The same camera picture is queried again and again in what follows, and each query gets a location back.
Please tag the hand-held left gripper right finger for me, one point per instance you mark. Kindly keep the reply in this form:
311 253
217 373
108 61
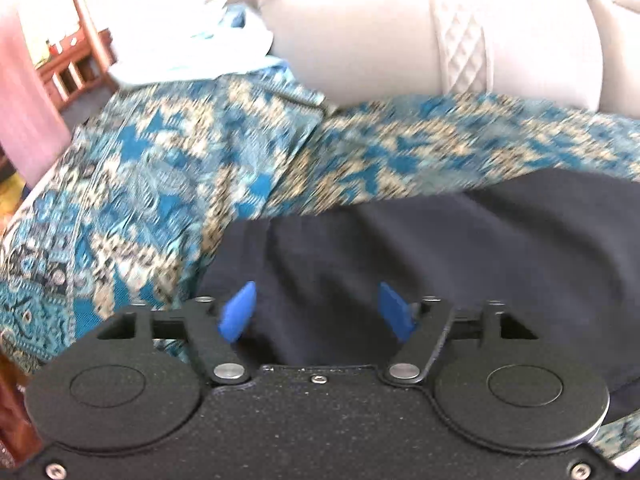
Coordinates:
395 310

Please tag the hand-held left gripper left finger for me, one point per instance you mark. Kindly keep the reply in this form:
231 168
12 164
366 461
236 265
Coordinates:
238 311

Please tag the black pants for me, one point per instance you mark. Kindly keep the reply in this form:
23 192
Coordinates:
450 260

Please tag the teal patterned blanket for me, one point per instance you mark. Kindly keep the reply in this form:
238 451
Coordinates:
165 170

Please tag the white light blue cloth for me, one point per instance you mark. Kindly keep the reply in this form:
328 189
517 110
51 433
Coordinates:
200 55

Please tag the pink curtain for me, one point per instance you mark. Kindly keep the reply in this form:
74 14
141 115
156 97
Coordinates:
27 105

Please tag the wooden railing furniture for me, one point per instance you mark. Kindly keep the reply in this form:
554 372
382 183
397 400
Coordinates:
87 45

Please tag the dark wooden sofa frame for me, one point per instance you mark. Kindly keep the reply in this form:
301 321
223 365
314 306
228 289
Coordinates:
15 420

